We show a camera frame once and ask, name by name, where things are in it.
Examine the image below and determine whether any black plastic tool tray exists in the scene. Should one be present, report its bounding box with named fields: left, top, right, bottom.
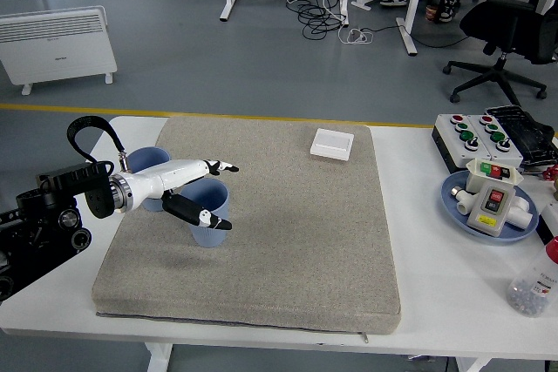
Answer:
left=486, top=105, right=558, bottom=171

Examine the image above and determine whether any large white panel heater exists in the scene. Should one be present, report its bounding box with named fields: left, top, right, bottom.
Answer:
left=0, top=5, right=119, bottom=96

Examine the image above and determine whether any blue ribbed plastic cup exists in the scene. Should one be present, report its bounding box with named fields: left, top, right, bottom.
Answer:
left=126, top=146, right=174, bottom=213
left=180, top=178, right=231, bottom=250

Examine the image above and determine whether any white push-button control box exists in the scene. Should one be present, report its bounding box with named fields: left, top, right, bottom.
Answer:
left=466, top=113, right=526, bottom=171
left=432, top=113, right=496, bottom=175

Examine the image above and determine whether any blue plate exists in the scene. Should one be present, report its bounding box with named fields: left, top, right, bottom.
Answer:
left=440, top=170, right=541, bottom=244

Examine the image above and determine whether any grey-brown cushion mat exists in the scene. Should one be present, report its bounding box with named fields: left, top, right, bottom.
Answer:
left=91, top=117, right=403, bottom=337

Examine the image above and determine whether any white pipe fitting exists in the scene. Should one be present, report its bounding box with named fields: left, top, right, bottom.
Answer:
left=450, top=186, right=476, bottom=216
left=505, top=196, right=534, bottom=230

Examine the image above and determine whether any white and black box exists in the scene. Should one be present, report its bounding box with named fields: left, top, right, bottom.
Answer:
left=536, top=202, right=558, bottom=246

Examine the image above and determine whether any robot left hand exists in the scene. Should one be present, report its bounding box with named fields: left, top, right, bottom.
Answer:
left=128, top=159, right=241, bottom=232

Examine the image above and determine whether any clear bottle with red cap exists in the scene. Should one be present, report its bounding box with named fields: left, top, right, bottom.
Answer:
left=506, top=235, right=558, bottom=319

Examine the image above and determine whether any black padded office chair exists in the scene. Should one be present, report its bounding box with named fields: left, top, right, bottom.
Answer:
left=442, top=0, right=558, bottom=107

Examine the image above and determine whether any cream three-button switch box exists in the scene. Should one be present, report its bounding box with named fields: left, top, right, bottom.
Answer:
left=465, top=158, right=524, bottom=193

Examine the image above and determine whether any cream two-button power switch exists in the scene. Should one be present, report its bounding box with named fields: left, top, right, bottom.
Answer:
left=467, top=183, right=518, bottom=237

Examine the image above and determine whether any white table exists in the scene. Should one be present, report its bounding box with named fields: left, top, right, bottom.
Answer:
left=0, top=115, right=558, bottom=372

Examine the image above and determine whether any white coiled cable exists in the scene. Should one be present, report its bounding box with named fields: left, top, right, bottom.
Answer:
left=337, top=26, right=375, bottom=46

